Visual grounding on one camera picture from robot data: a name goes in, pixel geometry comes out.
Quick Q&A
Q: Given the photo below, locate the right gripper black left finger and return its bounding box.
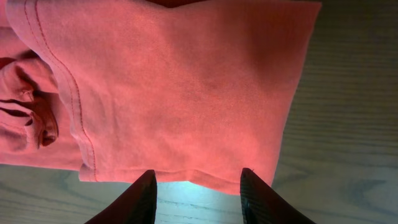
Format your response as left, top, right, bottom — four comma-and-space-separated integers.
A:
85, 170, 157, 224

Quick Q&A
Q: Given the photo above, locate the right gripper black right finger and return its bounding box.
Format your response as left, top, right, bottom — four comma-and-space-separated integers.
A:
240, 168, 315, 224

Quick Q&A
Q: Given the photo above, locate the red printed t-shirt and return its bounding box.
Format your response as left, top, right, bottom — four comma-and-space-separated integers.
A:
1, 0, 322, 194

